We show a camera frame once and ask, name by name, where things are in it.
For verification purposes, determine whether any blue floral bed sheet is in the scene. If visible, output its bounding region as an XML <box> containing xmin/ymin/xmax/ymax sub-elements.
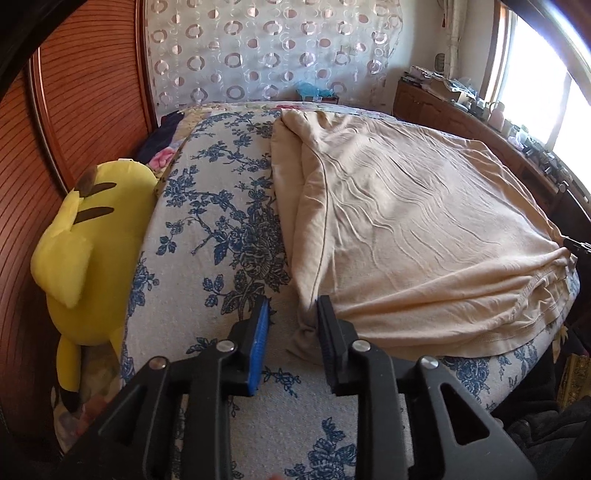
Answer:
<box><xmin>120</xmin><ymin>106</ymin><xmax>583</xmax><ymax>480</ymax></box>

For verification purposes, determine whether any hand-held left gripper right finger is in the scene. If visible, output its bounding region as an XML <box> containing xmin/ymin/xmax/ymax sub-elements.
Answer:
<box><xmin>316</xmin><ymin>295</ymin><xmax>539</xmax><ymax>480</ymax></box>

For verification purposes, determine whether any dark blue blanket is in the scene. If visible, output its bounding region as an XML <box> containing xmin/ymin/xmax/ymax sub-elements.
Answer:
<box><xmin>136</xmin><ymin>110</ymin><xmax>190</xmax><ymax>160</ymax></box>

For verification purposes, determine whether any white wrapped pipe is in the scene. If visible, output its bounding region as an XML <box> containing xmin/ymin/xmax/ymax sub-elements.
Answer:
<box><xmin>443</xmin><ymin>0</ymin><xmax>467</xmax><ymax>79</ymax></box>

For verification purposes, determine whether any sheer circle-patterned curtain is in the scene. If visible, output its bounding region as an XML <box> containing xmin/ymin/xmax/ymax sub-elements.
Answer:
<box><xmin>143</xmin><ymin>0</ymin><xmax>402</xmax><ymax>116</ymax></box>

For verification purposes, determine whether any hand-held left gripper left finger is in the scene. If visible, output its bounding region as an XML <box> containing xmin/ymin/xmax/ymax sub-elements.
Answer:
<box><xmin>60</xmin><ymin>295</ymin><xmax>273</xmax><ymax>480</ymax></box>

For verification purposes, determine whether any yellow plush toy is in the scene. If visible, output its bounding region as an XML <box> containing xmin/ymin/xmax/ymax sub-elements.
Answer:
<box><xmin>31</xmin><ymin>159</ymin><xmax>160</xmax><ymax>414</ymax></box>

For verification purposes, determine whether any cardboard box with clutter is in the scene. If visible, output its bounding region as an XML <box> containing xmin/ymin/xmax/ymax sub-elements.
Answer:
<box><xmin>402</xmin><ymin>67</ymin><xmax>476</xmax><ymax>104</ymax></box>

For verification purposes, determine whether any wood-framed window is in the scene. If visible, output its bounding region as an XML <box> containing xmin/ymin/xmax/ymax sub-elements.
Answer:
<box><xmin>480</xmin><ymin>0</ymin><xmax>591</xmax><ymax>185</ymax></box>

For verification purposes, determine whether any pink floral quilt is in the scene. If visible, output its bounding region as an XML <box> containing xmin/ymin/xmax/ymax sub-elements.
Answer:
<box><xmin>145</xmin><ymin>100</ymin><xmax>370</xmax><ymax>169</ymax></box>

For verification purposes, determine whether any brown slatted wooden wardrobe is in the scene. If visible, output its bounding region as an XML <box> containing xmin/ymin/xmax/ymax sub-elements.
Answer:
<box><xmin>0</xmin><ymin>0</ymin><xmax>160</xmax><ymax>462</ymax></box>

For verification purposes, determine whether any long wooden cabinet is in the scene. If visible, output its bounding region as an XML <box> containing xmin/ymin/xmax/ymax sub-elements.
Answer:
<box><xmin>392</xmin><ymin>76</ymin><xmax>591</xmax><ymax>232</ymax></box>

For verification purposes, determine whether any beige printed t-shirt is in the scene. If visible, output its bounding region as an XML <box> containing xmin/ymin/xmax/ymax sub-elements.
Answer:
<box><xmin>270</xmin><ymin>108</ymin><xmax>580</xmax><ymax>365</ymax></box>

